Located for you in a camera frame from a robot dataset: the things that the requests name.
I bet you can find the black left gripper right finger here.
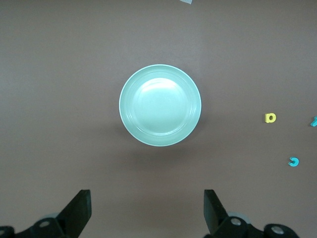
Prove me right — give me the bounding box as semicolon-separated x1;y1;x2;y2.
204;189;302;238

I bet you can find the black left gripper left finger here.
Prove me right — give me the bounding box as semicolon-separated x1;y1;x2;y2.
0;189;92;238

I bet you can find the brown table cover sheet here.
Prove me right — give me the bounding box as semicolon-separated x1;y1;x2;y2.
0;0;317;238

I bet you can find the pale green plate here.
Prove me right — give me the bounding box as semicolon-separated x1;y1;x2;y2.
118;63;202;147

